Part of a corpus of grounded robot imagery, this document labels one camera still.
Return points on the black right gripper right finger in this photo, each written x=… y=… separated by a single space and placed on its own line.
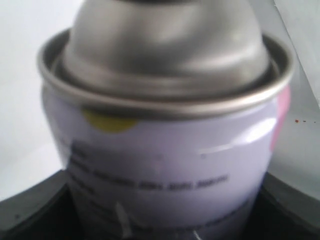
x=282 y=212

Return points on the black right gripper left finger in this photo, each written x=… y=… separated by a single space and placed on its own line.
x=42 y=212

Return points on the silver spray can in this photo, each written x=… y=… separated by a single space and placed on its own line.
x=165 y=114

